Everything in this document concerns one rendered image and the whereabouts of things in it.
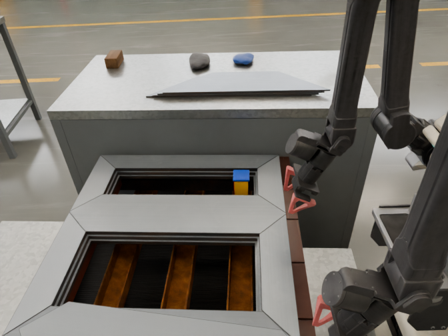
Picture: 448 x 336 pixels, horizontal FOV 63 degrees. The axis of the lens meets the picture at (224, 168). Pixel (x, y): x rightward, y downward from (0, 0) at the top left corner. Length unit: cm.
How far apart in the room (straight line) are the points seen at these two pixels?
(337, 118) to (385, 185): 195
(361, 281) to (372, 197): 208
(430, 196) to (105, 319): 82
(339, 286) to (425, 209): 19
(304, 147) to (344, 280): 41
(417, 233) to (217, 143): 105
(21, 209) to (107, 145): 142
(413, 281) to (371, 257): 170
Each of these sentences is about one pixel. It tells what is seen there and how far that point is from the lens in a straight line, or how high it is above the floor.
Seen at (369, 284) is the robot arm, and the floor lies 121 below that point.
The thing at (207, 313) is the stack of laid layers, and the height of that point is 86.
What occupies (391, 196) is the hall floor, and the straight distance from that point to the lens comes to 276.
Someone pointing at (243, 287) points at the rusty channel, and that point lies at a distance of 126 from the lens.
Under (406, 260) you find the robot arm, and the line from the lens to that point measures 61.
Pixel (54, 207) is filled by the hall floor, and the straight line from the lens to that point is 283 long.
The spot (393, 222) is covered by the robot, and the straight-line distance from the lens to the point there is 102.
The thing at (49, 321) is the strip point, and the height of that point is 86.
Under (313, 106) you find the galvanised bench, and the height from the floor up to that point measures 105.
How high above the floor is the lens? 173
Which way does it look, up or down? 38 degrees down
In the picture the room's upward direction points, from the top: 3 degrees counter-clockwise
